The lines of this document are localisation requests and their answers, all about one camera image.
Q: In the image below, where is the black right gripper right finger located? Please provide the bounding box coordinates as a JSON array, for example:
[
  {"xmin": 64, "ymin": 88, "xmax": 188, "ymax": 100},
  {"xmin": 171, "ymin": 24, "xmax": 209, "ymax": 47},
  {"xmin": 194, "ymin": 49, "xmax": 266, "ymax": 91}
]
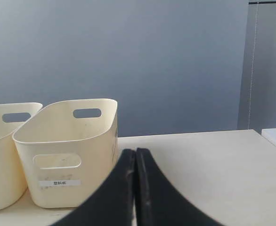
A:
[{"xmin": 136, "ymin": 148, "xmax": 222, "ymax": 226}]

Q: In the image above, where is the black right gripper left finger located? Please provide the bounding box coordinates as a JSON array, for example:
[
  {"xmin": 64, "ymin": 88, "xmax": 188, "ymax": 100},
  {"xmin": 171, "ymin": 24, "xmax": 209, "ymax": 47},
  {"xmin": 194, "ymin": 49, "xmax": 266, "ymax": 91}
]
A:
[{"xmin": 52, "ymin": 149, "xmax": 136, "ymax": 226}]

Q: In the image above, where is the cream right plastic bin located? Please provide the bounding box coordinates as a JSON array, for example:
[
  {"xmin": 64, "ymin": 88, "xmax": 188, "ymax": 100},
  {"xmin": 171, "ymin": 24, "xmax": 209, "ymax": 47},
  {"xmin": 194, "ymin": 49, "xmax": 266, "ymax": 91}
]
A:
[{"xmin": 13, "ymin": 98, "xmax": 118, "ymax": 208}]

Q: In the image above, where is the cream plastic bin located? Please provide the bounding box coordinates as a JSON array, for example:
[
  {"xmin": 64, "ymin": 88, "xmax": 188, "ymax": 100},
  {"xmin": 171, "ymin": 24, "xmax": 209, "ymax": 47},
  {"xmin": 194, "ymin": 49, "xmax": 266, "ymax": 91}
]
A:
[
  {"xmin": 0, "ymin": 102, "xmax": 43, "ymax": 210},
  {"xmin": 13, "ymin": 98, "xmax": 118, "ymax": 208}
]

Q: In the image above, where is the cream middle plastic bin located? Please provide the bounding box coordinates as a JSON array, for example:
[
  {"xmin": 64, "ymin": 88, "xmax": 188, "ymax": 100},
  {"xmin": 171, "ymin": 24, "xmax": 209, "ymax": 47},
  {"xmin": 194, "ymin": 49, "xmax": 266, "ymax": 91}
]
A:
[{"xmin": 0, "ymin": 102, "xmax": 43, "ymax": 210}]

